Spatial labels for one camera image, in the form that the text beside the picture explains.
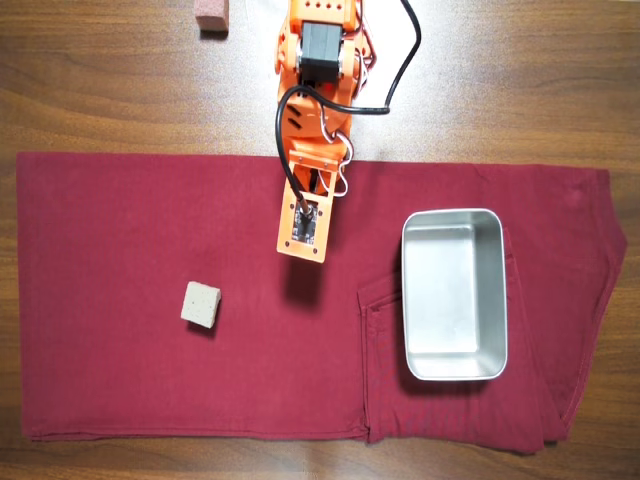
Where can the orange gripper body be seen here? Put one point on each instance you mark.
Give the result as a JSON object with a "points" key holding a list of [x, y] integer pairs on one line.
{"points": [[316, 181]]}

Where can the beige speckled cube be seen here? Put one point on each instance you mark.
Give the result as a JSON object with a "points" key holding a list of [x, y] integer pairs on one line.
{"points": [[201, 302]]}

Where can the pink sponge block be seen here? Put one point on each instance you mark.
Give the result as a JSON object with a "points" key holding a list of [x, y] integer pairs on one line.
{"points": [[212, 17]]}

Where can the dark red cloth trousers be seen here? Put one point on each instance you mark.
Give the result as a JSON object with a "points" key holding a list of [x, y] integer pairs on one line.
{"points": [[150, 225]]}

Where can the rectangular metal tray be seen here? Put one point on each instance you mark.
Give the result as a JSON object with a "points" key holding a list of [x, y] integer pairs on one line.
{"points": [[452, 300]]}

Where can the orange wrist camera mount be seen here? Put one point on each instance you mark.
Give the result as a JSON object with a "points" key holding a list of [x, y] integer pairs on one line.
{"points": [[290, 235]]}

